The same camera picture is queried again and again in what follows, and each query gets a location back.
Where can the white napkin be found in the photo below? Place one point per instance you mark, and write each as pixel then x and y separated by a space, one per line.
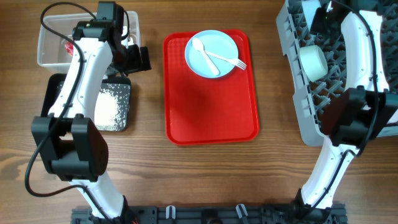
pixel 127 34

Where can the red snack wrapper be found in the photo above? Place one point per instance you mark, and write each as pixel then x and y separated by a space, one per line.
pixel 69 48

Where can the black plastic tray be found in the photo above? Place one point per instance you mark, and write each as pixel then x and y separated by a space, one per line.
pixel 55 85

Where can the grey dishwasher rack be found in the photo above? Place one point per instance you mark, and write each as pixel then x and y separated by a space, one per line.
pixel 311 98

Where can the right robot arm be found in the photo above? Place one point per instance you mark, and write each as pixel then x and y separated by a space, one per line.
pixel 358 115

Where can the pile of rice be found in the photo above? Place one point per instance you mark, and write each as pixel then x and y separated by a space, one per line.
pixel 112 107

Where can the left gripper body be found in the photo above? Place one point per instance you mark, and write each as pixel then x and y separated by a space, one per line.
pixel 129 61

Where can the white plastic spoon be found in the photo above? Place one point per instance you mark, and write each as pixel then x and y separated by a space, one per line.
pixel 198 45

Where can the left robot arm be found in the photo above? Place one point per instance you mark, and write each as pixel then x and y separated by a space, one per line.
pixel 68 142

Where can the clear plastic bin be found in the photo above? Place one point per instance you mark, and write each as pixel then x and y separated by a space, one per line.
pixel 51 51

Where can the light blue plate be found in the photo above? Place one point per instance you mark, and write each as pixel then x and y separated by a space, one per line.
pixel 216 42

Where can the light blue bowl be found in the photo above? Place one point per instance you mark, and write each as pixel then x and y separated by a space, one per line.
pixel 309 9

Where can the red serving tray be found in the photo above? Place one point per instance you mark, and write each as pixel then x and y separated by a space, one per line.
pixel 202 110

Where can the white plastic fork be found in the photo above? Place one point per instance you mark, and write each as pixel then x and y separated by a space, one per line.
pixel 233 61

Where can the green bowl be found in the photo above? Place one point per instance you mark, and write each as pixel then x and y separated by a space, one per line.
pixel 313 62

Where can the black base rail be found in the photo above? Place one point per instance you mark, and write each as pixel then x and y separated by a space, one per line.
pixel 266 214

